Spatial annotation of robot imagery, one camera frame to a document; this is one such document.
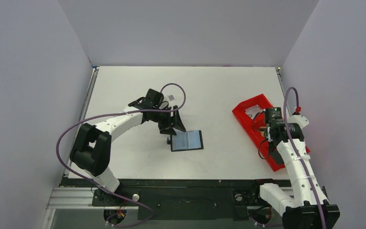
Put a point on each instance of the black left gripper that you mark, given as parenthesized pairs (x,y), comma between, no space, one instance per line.
(166,129)

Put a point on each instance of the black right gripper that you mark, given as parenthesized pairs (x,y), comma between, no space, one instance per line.
(273,115)

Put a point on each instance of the black leather card holder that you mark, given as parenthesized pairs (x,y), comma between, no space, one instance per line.
(185,141)

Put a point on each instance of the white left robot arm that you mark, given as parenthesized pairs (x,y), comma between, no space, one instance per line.
(91,150)

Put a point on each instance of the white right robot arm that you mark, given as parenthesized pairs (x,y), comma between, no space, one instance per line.
(309,207)

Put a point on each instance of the silver card in bin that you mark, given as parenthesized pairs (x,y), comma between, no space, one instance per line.
(253,111)

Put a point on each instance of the red plastic bin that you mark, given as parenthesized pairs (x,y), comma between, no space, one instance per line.
(258,126)

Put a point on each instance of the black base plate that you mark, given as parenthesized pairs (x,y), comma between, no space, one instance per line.
(195,188)

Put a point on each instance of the aluminium frame rail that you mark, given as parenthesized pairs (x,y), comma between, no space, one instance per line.
(86,198)

